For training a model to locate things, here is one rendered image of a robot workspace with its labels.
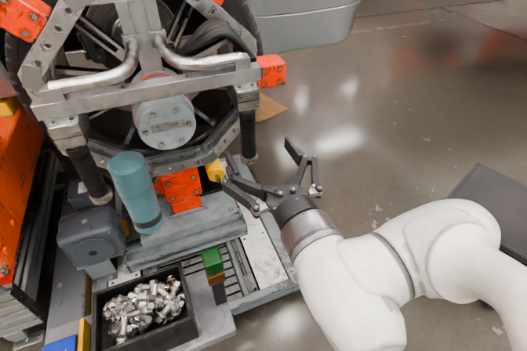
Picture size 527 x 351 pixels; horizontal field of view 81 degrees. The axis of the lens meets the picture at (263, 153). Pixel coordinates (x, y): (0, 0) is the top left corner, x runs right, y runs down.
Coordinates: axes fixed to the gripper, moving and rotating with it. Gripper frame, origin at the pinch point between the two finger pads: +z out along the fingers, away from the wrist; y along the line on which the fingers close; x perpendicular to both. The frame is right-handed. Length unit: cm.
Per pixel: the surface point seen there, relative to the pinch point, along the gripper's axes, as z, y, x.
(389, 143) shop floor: 67, 116, -83
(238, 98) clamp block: 5.8, -2.3, 10.4
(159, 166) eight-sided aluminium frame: 27.8, -22.0, -21.1
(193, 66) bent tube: 9.5, -9.7, 16.9
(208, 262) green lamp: -11.1, -16.0, -17.1
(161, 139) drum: 13.2, -19.1, -0.7
